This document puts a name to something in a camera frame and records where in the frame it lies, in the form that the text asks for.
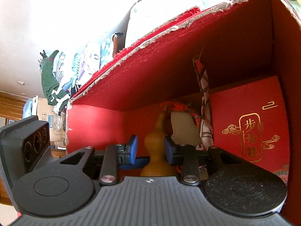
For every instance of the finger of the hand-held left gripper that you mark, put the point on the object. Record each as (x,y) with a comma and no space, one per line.
(138,163)

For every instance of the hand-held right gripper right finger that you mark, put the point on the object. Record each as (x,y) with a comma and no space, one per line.
(168,150)

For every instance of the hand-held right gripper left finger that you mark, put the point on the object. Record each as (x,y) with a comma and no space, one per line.
(133,148)

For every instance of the yellow wooden gourd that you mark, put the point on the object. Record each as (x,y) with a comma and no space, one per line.
(154,143)

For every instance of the white red patterned packet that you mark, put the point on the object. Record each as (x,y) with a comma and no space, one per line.
(204,122)

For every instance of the red gift box gold print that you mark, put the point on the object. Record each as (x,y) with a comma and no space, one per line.
(235,113)

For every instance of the red cardboard box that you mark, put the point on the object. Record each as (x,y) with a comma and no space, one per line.
(188,63)

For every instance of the light blue garment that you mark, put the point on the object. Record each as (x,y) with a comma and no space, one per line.
(28,107)

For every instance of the wooden cabinet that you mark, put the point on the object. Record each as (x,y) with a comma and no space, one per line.
(11,103)

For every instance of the brown cardboard carton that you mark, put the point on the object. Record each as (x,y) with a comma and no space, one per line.
(44,106)

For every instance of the green striped sweater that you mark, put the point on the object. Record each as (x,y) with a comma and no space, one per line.
(48,75)

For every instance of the pile of patterned clothes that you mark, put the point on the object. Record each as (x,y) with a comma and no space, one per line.
(61,75)

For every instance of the purple packet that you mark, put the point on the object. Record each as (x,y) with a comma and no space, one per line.
(90,58)

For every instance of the blue floral packet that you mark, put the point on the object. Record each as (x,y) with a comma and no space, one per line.
(107,49)

